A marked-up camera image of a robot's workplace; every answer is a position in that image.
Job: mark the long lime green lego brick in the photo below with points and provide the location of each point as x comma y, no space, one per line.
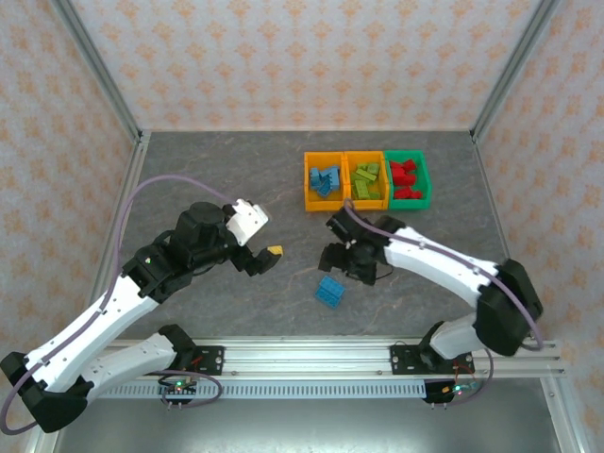
364,177
361,189

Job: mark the red lego brick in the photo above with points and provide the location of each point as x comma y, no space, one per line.
409,165
395,166
412,181
400,178
402,192
416,194

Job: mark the small blue lego brick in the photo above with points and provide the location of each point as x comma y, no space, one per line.
324,176

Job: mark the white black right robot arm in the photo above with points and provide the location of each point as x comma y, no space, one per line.
439,257

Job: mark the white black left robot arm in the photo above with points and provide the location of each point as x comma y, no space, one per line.
94,325

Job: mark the large blue lego brick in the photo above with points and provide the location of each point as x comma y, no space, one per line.
330,292

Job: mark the orange plastic bin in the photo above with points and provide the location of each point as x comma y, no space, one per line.
350,162
307,189

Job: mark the green plastic bin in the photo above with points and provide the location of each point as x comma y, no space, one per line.
424,179

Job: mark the small circuit board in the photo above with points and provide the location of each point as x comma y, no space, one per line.
455,389
178,386

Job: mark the grey metal sheet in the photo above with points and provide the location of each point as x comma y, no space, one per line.
307,427

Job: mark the aluminium table side rail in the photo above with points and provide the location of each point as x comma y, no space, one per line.
127,212
491,198

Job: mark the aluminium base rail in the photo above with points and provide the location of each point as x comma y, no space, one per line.
307,358

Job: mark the aluminium frame post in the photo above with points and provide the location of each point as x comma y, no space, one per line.
99,71
514,71

